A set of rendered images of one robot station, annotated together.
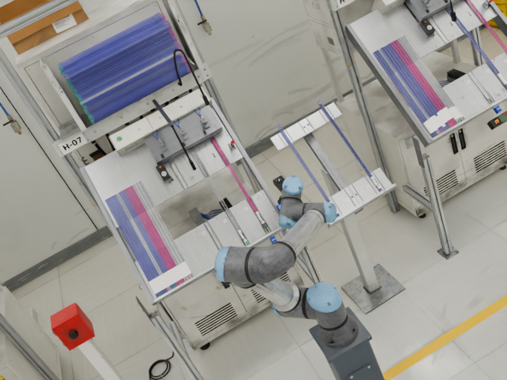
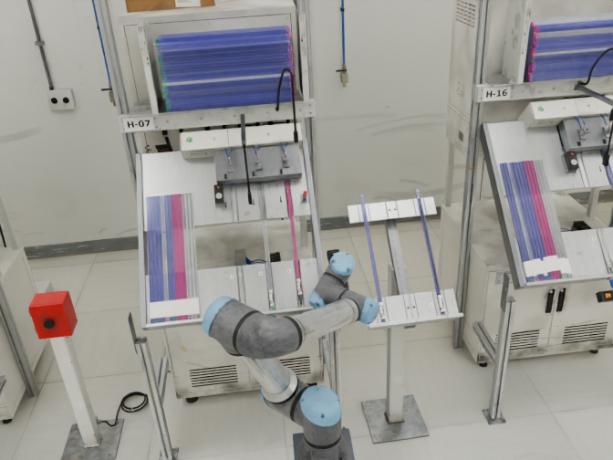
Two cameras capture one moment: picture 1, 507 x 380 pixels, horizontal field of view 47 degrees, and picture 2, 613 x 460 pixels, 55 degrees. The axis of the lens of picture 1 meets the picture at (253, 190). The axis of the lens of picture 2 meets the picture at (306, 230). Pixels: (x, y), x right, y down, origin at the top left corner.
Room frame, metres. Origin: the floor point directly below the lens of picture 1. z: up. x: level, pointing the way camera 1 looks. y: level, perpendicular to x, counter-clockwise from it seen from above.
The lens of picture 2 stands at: (0.26, -0.15, 2.02)
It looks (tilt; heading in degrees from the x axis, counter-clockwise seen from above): 28 degrees down; 4
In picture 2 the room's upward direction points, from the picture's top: 4 degrees counter-clockwise
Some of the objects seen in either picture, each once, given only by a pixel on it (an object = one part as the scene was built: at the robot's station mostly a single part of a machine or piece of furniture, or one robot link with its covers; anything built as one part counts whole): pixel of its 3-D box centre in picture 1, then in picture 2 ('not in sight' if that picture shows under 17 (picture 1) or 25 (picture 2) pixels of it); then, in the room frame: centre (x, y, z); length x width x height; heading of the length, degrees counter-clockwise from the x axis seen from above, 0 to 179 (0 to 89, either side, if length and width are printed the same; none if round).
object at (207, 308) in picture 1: (214, 255); (244, 308); (2.66, 0.36, 0.31); 0.70 x 0.65 x 0.62; 99
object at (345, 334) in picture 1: (335, 324); (323, 442); (1.55, -0.07, 0.60); 0.15 x 0.15 x 0.10
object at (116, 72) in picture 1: (126, 68); (227, 68); (2.55, 0.28, 1.52); 0.51 x 0.13 x 0.27; 99
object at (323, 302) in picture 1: (324, 303); (319, 412); (1.55, -0.06, 0.72); 0.13 x 0.12 x 0.14; 52
